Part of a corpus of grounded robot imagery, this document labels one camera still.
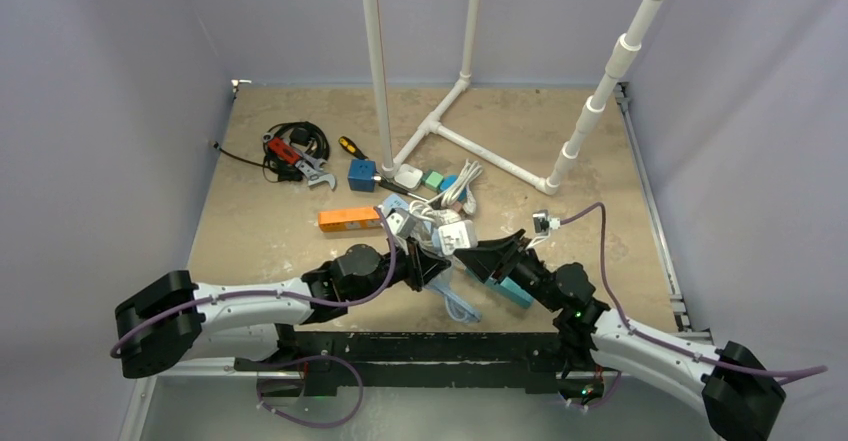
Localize white plug adapter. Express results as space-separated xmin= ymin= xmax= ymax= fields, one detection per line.
xmin=393 ymin=164 xmax=424 ymax=191

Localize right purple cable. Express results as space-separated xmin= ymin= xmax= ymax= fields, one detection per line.
xmin=549 ymin=202 xmax=829 ymax=413

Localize teal rectangular box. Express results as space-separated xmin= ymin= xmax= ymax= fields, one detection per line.
xmin=463 ymin=268 xmax=534 ymax=309

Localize light blue plug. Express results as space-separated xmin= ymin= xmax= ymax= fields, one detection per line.
xmin=439 ymin=175 xmax=458 ymax=192

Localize light blue power strip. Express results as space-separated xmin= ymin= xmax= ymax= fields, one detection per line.
xmin=380 ymin=193 xmax=409 ymax=218

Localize white cube socket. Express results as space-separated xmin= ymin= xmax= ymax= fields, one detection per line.
xmin=431 ymin=220 xmax=479 ymax=257

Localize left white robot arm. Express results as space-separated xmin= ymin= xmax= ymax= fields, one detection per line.
xmin=109 ymin=240 xmax=452 ymax=379

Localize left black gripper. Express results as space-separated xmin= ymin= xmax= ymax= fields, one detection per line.
xmin=347 ymin=234 xmax=448 ymax=303

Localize small claw hammer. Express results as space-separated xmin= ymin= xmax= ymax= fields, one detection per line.
xmin=374 ymin=176 xmax=442 ymax=217

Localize black coiled cable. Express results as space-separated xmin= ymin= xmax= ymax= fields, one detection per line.
xmin=208 ymin=122 xmax=332 ymax=184

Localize green plug adapter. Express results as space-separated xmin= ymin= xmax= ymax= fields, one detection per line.
xmin=422 ymin=170 xmax=444 ymax=193

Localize blue cube socket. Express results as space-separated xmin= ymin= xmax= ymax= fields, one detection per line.
xmin=347 ymin=159 xmax=377 ymax=192

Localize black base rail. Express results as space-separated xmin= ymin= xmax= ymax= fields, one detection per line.
xmin=233 ymin=330 xmax=627 ymax=396

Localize white cord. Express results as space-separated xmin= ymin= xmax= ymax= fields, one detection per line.
xmin=397 ymin=159 xmax=485 ymax=254

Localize silver adjustable wrench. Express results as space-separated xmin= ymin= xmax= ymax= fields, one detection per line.
xmin=262 ymin=133 xmax=337 ymax=191

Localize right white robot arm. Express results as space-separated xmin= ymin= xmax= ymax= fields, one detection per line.
xmin=454 ymin=231 xmax=786 ymax=440

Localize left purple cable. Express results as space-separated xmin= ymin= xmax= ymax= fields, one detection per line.
xmin=109 ymin=206 xmax=399 ymax=429

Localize orange power strip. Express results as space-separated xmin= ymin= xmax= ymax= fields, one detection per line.
xmin=317 ymin=206 xmax=381 ymax=233

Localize purple cable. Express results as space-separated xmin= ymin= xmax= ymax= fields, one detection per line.
xmin=109 ymin=206 xmax=399 ymax=429
xmin=549 ymin=202 xmax=829 ymax=413

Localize white PVC pipe frame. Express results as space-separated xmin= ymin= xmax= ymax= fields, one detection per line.
xmin=357 ymin=0 xmax=690 ymax=195

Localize yellow black screwdriver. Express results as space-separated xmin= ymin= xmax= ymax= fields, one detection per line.
xmin=338 ymin=136 xmax=368 ymax=160

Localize light blue coiled cord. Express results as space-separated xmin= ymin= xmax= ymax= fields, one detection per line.
xmin=423 ymin=272 xmax=484 ymax=325

